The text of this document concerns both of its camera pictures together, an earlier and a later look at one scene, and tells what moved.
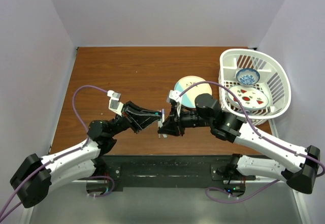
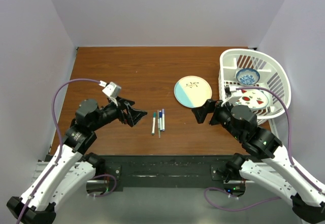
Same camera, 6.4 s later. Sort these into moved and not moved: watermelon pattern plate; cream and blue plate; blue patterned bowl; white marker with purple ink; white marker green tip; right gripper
Moved: right gripper; white marker green tip
Not moved: white marker with purple ink; watermelon pattern plate; blue patterned bowl; cream and blue plate
